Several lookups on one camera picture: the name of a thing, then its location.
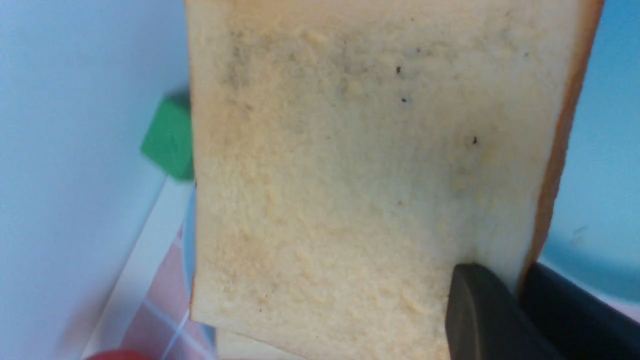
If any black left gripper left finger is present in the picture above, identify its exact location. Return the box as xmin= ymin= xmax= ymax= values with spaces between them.
xmin=445 ymin=264 xmax=564 ymax=360

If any light blue plate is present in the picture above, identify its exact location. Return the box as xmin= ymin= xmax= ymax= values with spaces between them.
xmin=182 ymin=0 xmax=640 ymax=360

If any toast slice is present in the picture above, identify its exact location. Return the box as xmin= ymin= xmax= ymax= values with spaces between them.
xmin=215 ymin=329 xmax=303 ymax=360
xmin=184 ymin=0 xmax=605 ymax=360

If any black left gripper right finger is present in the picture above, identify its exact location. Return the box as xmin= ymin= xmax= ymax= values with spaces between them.
xmin=519 ymin=263 xmax=640 ymax=360

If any green cube block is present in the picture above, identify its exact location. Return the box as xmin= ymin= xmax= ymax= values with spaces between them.
xmin=141 ymin=89 xmax=195 ymax=182

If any pink checkered tablecloth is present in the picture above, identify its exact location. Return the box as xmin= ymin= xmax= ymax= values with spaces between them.
xmin=82 ymin=180 xmax=218 ymax=360

